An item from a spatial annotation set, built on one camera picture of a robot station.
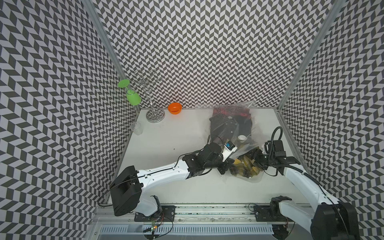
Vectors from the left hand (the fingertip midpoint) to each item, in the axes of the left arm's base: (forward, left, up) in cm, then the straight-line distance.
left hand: (232, 162), depth 73 cm
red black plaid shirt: (+47, -8, -12) cm, 49 cm away
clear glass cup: (+34, +62, -16) cm, 72 cm away
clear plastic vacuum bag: (+8, -7, +5) cm, 11 cm away
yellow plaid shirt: (+3, -10, -13) cm, 17 cm away
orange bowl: (+51, +35, -13) cm, 64 cm away
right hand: (+6, -12, -10) cm, 17 cm away
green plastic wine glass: (+42, +59, +7) cm, 73 cm away
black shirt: (+24, -1, -3) cm, 24 cm away
